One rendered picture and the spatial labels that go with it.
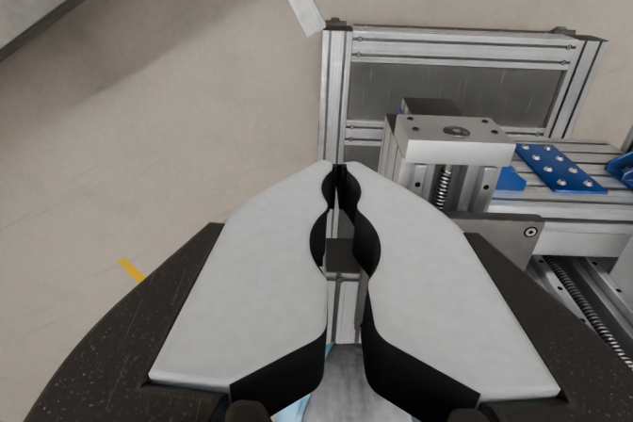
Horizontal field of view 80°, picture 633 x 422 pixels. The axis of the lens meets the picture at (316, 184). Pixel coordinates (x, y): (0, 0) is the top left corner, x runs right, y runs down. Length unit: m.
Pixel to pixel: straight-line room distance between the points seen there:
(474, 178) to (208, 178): 1.34
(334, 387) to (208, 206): 1.48
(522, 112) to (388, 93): 0.45
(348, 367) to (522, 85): 1.16
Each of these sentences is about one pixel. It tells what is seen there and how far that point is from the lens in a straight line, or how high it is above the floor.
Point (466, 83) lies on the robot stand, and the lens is 1.35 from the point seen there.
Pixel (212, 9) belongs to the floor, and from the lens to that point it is 1.49.
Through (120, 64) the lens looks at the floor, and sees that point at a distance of 1.65.
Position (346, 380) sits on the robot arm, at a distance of 0.41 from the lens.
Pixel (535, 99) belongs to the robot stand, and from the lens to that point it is 1.46.
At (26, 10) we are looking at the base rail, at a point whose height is 0.70.
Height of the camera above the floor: 1.43
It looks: 59 degrees down
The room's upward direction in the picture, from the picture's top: 178 degrees counter-clockwise
